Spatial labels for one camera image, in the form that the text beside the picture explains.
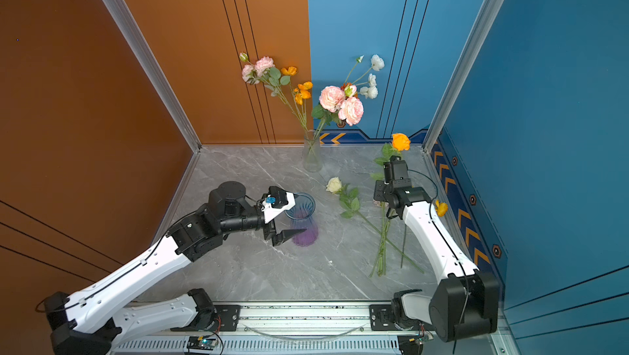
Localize purple glass vase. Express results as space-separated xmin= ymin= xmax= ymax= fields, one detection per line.
xmin=285 ymin=193 xmax=319 ymax=247

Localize orange ranunculus stem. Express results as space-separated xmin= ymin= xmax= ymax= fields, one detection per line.
xmin=370 ymin=133 xmax=411 ymax=181

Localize clear glass vase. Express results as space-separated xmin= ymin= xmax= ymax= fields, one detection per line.
xmin=302 ymin=130 xmax=323 ymax=173

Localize yellow flower stem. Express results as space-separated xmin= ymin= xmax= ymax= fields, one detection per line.
xmin=402 ymin=200 xmax=453 ymax=276

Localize pale pink rose stem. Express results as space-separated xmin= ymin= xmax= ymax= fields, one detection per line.
xmin=311 ymin=84 xmax=365 ymax=135

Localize orange poppy stem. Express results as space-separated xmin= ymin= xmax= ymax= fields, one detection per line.
xmin=279 ymin=66 xmax=313 ymax=132

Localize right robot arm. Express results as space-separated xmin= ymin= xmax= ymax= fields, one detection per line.
xmin=373 ymin=156 xmax=500 ymax=342

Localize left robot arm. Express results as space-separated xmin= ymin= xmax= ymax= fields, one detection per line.
xmin=43 ymin=181 xmax=299 ymax=354

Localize small circuit board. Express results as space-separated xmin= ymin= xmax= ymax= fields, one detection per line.
xmin=186 ymin=335 xmax=222 ymax=354

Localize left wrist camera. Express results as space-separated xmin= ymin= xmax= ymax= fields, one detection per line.
xmin=262 ymin=195 xmax=278 ymax=209

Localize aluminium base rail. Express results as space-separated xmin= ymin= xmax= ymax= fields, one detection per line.
xmin=97 ymin=299 xmax=512 ymax=355

